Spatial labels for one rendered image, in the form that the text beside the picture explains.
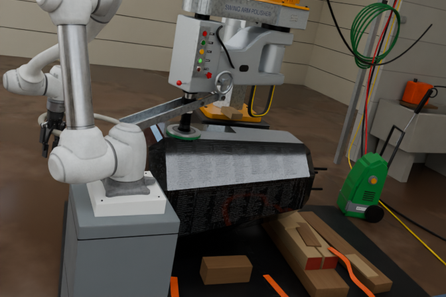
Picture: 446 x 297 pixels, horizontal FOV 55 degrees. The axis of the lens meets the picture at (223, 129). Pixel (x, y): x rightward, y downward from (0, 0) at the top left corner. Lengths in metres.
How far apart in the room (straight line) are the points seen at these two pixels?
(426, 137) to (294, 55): 5.51
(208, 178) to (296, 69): 8.00
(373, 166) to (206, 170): 1.84
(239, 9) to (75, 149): 1.42
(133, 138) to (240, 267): 1.35
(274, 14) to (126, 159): 1.54
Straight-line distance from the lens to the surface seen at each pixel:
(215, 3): 2.51
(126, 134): 1.73
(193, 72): 2.48
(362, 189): 4.06
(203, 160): 2.65
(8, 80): 2.05
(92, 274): 1.85
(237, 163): 2.74
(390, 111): 5.45
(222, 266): 2.77
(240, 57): 2.74
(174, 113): 2.57
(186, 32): 2.55
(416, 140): 5.30
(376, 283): 3.18
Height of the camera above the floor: 1.70
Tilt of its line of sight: 17 degrees down
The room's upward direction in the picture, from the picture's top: 11 degrees clockwise
